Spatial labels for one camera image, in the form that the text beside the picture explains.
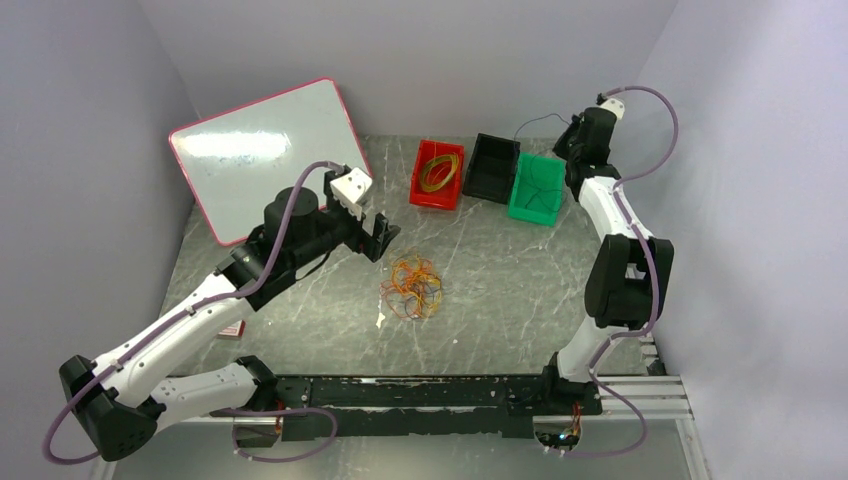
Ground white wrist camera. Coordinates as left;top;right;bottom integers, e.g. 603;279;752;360
596;93;626;121
330;168;373;220

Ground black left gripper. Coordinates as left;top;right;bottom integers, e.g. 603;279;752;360
290;172;400;268

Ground green plastic bin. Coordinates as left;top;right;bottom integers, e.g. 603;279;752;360
507;153;566;227

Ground red plastic bin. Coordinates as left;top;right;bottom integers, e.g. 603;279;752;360
408;140;465;210

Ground black plastic bin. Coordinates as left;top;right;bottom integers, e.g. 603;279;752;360
462;133;520;205

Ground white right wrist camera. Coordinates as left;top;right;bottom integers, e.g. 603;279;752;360
596;93;626;121

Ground aluminium rail frame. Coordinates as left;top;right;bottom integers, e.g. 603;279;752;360
183;361;710;479

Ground orange yellow tangled cables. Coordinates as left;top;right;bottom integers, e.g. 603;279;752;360
380;250;444;322

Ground pink framed whiteboard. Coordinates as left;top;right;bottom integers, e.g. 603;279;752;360
168;78;371;246

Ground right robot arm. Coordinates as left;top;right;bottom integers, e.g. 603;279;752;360
539;99;674;414

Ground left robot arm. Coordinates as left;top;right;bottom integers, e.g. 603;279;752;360
59;162;399;462

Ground purple cable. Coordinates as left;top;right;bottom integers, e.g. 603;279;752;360
513;113;571;217

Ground yellow green coiled cable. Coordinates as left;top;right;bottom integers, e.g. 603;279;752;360
421;153;461;194

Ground small red white box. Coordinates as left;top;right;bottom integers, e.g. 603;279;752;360
218;320;246;338

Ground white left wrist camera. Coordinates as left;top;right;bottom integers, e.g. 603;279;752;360
330;168;373;220

